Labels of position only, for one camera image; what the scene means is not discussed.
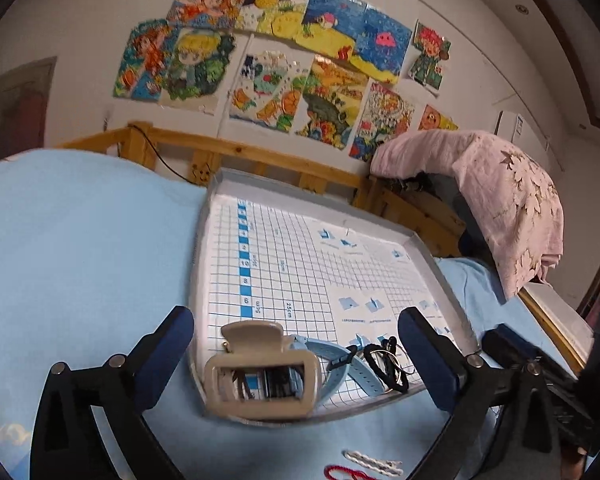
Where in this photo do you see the beige hair claw clip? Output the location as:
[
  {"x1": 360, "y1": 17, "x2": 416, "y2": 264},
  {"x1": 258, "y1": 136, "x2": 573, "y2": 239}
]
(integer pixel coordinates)
[{"x1": 203, "y1": 321, "x2": 320, "y2": 422}]

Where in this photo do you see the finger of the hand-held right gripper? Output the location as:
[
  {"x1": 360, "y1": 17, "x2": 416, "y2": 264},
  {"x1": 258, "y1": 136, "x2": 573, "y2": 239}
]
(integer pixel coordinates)
[
  {"x1": 481, "y1": 331, "x2": 578, "y2": 391},
  {"x1": 495, "y1": 323, "x2": 541, "y2": 351}
]

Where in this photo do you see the group of colourful wall drawings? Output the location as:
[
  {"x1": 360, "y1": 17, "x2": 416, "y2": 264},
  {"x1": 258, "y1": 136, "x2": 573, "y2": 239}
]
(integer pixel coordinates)
[{"x1": 112, "y1": 0, "x2": 460, "y2": 163}]

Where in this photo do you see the wooden bed side rail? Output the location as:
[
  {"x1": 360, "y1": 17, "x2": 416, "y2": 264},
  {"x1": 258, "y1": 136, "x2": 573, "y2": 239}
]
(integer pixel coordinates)
[{"x1": 520, "y1": 290, "x2": 586, "y2": 376}]

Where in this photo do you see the light blue wrist watch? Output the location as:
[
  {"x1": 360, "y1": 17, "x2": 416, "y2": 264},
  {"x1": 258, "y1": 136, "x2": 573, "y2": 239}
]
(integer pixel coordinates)
[{"x1": 232, "y1": 336, "x2": 381, "y2": 408}]

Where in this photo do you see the black braided bracelet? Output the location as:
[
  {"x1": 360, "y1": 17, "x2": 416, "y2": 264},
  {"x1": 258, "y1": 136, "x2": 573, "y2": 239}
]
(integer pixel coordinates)
[{"x1": 362, "y1": 336, "x2": 411, "y2": 393}]

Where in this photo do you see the white air conditioner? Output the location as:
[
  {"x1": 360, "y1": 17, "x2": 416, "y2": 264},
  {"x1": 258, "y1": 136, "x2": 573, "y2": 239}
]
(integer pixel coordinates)
[{"x1": 495, "y1": 110, "x2": 553, "y2": 153}]

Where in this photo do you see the silver wire hoop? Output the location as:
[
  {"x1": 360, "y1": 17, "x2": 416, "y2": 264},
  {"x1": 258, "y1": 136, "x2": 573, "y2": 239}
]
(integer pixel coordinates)
[{"x1": 369, "y1": 349, "x2": 415, "y2": 386}]

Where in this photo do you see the wooden bed frame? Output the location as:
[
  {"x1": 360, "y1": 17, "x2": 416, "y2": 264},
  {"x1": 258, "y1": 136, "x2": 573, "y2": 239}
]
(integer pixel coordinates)
[{"x1": 55, "y1": 121, "x2": 468, "y2": 261}]

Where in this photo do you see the red cord bracelet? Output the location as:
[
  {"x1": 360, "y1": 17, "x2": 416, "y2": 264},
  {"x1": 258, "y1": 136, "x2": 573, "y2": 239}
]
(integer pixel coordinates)
[{"x1": 324, "y1": 465, "x2": 381, "y2": 480}]

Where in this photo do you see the white braided bracelet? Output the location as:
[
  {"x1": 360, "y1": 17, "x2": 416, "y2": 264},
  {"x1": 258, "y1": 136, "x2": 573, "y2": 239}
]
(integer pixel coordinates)
[{"x1": 343, "y1": 450, "x2": 405, "y2": 476}]

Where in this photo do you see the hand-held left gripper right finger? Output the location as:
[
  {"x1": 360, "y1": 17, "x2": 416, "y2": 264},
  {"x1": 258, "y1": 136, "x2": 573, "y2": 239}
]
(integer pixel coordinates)
[{"x1": 397, "y1": 306, "x2": 553, "y2": 480}]

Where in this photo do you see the pink floral blanket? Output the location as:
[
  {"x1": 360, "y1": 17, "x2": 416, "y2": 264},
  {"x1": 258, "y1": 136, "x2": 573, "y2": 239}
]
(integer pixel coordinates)
[{"x1": 370, "y1": 129, "x2": 565, "y2": 301}]

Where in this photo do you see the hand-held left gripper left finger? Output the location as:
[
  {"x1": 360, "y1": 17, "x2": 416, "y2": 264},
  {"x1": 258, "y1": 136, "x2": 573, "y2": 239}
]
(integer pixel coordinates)
[{"x1": 30, "y1": 305, "x2": 196, "y2": 480}]

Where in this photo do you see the black cable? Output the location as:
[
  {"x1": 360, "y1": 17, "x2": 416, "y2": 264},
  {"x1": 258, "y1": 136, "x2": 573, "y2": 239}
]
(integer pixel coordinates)
[{"x1": 139, "y1": 132, "x2": 203, "y2": 186}]

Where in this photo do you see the grey tray with grid paper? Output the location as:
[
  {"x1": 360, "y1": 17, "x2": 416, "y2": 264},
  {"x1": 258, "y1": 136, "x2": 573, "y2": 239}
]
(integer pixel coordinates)
[{"x1": 187, "y1": 167, "x2": 482, "y2": 426}]

